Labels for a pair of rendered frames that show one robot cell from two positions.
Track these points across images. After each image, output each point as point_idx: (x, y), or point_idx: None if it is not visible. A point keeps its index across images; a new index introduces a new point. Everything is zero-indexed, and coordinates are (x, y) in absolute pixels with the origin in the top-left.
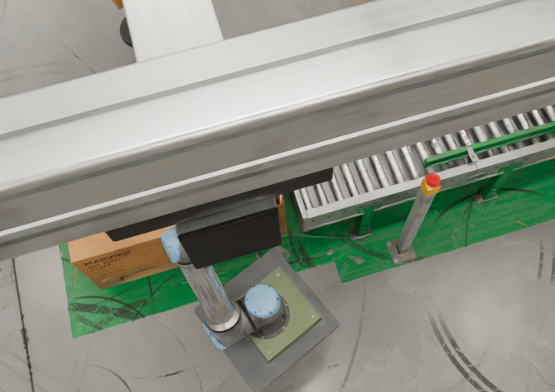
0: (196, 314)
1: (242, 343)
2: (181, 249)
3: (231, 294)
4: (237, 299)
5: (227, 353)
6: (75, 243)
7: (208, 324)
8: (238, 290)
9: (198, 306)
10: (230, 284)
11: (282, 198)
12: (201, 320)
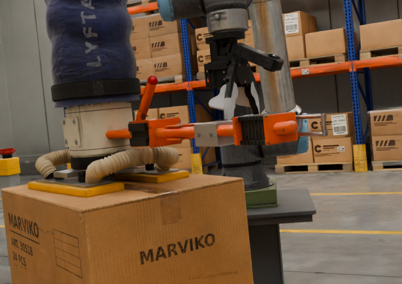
0: (314, 208)
1: (288, 198)
2: None
3: (259, 210)
4: (258, 191)
5: (309, 197)
6: None
7: (300, 107)
8: (250, 211)
9: (306, 210)
10: (252, 213)
11: None
12: (313, 206)
